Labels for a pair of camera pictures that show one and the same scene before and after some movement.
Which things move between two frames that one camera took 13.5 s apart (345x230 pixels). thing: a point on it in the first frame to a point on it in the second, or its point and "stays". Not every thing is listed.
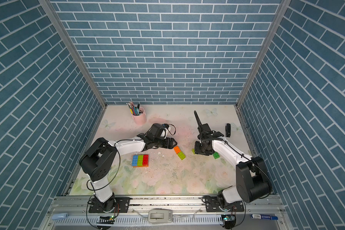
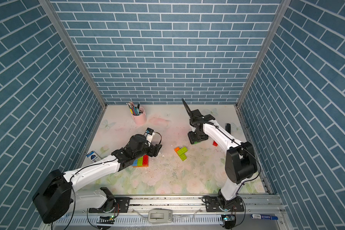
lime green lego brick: [140, 160] stays
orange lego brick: [177, 150] stays
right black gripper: [197, 150] to [190, 139]
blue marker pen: [260, 216] stays
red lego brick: [145, 158] stays
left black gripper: [167, 142] to [155, 149]
